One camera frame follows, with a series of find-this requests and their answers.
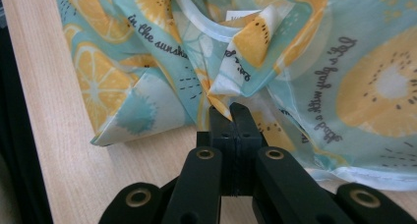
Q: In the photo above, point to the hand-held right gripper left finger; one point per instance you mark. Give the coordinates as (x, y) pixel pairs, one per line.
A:
(216, 142)

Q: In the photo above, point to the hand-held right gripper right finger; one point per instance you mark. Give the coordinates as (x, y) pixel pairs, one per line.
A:
(249, 142)

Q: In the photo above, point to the teal orange-print fabric bag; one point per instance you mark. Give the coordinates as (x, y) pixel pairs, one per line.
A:
(295, 70)

